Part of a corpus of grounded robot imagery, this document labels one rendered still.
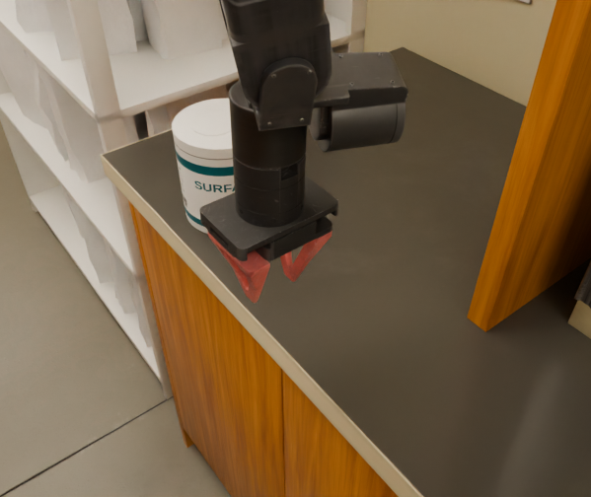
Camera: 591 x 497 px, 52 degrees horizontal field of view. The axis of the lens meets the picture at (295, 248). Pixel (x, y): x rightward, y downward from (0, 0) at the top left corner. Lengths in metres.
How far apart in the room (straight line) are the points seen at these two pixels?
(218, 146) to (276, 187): 0.32
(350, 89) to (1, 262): 2.08
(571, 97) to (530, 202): 0.11
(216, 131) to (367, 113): 0.38
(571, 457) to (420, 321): 0.22
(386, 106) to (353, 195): 0.49
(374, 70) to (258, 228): 0.15
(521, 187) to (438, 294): 0.22
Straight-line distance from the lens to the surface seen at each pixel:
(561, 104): 0.59
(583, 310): 0.79
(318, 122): 0.46
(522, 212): 0.65
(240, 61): 0.37
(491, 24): 1.29
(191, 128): 0.82
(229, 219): 0.50
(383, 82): 0.45
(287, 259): 0.58
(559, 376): 0.76
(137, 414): 1.84
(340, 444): 0.81
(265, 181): 0.46
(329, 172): 0.99
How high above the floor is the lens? 1.51
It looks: 42 degrees down
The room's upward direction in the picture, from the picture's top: straight up
